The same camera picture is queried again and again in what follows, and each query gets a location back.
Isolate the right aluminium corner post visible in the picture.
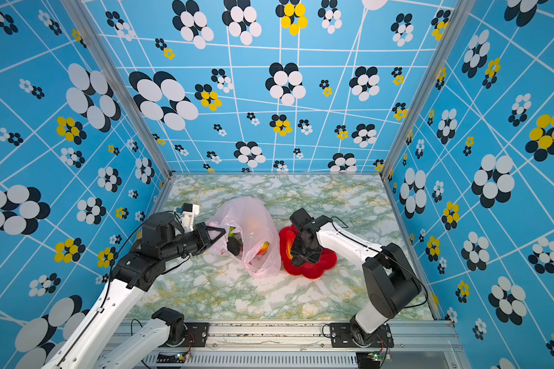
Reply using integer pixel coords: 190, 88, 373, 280
380, 0, 476, 181

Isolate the red yellow mango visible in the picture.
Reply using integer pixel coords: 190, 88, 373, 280
286, 241, 293, 260
256, 241, 270, 256

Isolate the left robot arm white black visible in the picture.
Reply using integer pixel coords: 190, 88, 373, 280
44, 212, 227, 368

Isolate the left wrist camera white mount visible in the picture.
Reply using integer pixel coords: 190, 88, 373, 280
174, 203, 200, 232

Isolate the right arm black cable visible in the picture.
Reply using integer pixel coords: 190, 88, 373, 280
329, 216, 429, 310

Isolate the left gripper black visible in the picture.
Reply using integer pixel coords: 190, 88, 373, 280
162, 221, 228, 263

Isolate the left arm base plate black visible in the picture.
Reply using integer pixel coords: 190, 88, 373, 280
160, 322, 209, 348

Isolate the left green circuit board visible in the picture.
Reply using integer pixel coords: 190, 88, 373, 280
156, 352, 188, 364

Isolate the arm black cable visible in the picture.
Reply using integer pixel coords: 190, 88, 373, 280
329, 216, 429, 310
57, 220, 190, 365

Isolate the aluminium corner post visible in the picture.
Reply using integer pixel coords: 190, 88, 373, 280
61, 0, 172, 181
380, 0, 476, 181

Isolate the dark avocado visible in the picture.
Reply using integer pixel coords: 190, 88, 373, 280
227, 236, 243, 257

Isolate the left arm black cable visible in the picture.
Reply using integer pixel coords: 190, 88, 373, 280
57, 220, 190, 365

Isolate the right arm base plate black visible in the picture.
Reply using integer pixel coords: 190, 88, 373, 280
329, 323, 395, 349

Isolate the left aluminium corner post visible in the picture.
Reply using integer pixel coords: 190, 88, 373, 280
61, 0, 172, 181

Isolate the aluminium front rail frame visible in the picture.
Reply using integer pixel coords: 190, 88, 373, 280
66, 319, 472, 369

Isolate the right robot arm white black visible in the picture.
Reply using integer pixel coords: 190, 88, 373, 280
285, 208, 425, 347

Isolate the right green circuit board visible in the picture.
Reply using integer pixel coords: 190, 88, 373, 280
356, 352, 386, 362

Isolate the green circuit board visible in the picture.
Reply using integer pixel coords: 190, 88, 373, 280
356, 352, 386, 362
156, 352, 188, 364

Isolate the pink translucent plastic bag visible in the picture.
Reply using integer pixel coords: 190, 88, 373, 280
206, 196, 282, 278

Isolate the red flower-shaped plate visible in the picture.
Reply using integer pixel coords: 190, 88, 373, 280
279, 225, 338, 280

